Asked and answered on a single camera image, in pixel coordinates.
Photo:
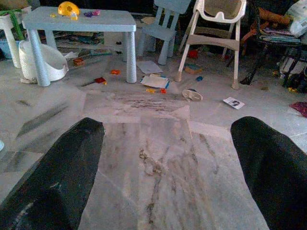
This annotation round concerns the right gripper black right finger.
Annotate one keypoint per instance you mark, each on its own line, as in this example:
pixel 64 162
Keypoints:
pixel 275 172

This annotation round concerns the blue plastic basin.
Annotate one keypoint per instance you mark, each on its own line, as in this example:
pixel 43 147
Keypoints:
pixel 4 49

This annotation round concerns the white slipper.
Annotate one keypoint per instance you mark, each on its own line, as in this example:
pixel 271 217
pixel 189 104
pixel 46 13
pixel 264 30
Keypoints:
pixel 192 94

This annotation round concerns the stack of books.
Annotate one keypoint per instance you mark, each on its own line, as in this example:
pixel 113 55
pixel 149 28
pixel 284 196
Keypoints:
pixel 278 36

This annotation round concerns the magenta cloth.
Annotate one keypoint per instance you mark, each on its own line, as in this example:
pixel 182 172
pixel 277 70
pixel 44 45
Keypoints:
pixel 299 108

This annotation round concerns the light blue kids table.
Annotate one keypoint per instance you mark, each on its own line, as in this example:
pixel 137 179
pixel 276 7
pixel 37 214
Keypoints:
pixel 100 22

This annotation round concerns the white and blue booklet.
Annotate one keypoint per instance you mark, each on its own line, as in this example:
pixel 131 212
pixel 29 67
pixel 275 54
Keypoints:
pixel 154 82

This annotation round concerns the orange plush toy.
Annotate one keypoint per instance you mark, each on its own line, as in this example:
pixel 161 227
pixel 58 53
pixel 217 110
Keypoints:
pixel 272 15

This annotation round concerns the white and black bag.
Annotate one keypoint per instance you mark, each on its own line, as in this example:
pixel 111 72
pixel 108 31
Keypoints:
pixel 290 64

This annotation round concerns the pile of flat books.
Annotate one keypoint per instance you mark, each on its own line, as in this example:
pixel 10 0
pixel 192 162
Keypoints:
pixel 81 39

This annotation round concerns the white round potty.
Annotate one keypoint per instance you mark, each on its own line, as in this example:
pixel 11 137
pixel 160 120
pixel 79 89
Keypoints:
pixel 54 65

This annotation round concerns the yellow dome toy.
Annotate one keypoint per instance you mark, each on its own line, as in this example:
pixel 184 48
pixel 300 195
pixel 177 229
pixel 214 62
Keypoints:
pixel 68 9

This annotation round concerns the black side table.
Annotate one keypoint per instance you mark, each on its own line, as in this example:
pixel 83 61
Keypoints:
pixel 275 43

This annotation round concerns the orange toy block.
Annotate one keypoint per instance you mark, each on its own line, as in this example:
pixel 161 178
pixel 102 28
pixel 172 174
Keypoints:
pixel 115 72

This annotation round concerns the white baby high chair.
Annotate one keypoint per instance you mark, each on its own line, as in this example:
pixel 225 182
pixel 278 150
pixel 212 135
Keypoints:
pixel 213 41

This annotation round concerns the small pink toy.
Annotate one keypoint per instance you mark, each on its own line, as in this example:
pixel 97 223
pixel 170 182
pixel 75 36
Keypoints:
pixel 96 12

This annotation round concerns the orange brown box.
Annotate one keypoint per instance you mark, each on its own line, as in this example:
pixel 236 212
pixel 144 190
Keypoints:
pixel 78 62

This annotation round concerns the red plastic toy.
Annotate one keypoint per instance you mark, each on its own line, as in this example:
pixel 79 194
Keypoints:
pixel 192 54

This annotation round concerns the small purple toy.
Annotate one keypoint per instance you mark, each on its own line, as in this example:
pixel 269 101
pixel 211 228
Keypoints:
pixel 88 14

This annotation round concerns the small yellow white toy cup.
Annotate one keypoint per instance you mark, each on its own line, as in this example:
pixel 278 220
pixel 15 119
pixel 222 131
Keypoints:
pixel 74 16

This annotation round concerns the yellow toy block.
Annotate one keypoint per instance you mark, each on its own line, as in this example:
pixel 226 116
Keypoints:
pixel 150 90

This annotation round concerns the small red toy block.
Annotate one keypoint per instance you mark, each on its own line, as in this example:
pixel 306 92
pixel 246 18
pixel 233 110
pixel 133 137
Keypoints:
pixel 163 90

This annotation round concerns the small flat yellow toy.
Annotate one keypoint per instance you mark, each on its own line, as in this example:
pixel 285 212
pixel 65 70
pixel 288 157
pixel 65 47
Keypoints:
pixel 53 15

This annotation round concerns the white printed card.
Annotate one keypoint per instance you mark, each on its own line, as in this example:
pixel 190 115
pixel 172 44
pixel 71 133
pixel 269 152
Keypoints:
pixel 233 103

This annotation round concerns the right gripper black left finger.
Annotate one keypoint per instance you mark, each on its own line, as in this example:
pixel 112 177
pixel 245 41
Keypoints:
pixel 55 177

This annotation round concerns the teal and orange book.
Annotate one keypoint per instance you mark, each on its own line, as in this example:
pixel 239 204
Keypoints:
pixel 193 69

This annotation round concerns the small blue toy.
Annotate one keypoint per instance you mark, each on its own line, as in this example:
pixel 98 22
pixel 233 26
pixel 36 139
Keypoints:
pixel 199 78

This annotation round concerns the light blue kids chair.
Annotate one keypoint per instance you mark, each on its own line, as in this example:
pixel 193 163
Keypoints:
pixel 158 31

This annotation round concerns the white plastic bag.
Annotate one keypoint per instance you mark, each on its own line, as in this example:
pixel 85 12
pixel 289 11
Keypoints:
pixel 298 19

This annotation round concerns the plain white paper sheet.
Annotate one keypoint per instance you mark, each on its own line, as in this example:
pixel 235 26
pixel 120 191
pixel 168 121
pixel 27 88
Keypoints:
pixel 149 67

